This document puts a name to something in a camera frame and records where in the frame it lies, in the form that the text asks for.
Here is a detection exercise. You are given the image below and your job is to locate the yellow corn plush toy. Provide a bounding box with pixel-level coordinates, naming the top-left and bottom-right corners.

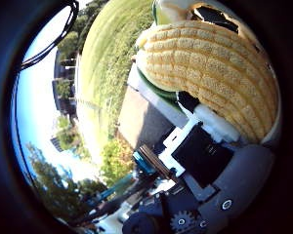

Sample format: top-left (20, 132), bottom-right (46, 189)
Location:
top-left (134, 0), bottom-right (281, 144)

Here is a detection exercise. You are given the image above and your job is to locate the teal metal bar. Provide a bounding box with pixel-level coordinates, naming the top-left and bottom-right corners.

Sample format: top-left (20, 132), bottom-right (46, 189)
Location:
top-left (87, 174), bottom-right (135, 207)

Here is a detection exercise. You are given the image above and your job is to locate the small grey distant building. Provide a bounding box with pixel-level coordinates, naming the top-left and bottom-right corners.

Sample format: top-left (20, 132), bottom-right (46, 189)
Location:
top-left (50, 136), bottom-right (64, 153)

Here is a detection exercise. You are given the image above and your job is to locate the dark distant building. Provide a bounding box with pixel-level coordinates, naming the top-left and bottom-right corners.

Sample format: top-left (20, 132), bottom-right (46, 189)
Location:
top-left (52, 52), bottom-right (80, 119)

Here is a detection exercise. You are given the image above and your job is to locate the blue striped metal frame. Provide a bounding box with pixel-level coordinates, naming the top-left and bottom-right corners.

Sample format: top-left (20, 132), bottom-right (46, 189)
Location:
top-left (131, 144), bottom-right (179, 183)

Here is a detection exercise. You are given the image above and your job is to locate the thin black cable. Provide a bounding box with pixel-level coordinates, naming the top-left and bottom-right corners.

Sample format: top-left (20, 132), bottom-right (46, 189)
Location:
top-left (10, 72), bottom-right (40, 193)

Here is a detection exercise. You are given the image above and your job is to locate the thick black looped cable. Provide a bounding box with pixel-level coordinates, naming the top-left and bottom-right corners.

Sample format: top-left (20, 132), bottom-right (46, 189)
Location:
top-left (18, 0), bottom-right (80, 72)

